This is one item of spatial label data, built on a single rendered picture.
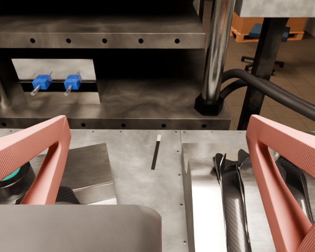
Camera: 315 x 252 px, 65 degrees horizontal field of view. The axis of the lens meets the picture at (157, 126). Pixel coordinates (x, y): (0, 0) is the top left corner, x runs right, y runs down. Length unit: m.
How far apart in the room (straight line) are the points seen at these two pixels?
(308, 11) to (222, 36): 0.32
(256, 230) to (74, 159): 0.36
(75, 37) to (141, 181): 0.50
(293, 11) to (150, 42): 0.46
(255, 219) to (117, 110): 0.60
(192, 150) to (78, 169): 0.27
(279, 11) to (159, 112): 0.50
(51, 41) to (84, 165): 0.49
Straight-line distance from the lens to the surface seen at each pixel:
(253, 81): 0.82
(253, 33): 3.09
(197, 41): 0.84
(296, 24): 4.52
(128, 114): 0.87
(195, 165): 0.48
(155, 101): 0.94
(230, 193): 0.47
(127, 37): 0.83
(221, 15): 0.76
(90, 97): 0.94
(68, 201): 0.53
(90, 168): 0.52
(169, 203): 0.58
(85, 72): 0.90
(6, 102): 1.05
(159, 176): 0.63
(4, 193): 0.51
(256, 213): 0.47
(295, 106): 0.79
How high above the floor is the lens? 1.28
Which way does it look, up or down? 37 degrees down
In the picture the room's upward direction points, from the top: straight up
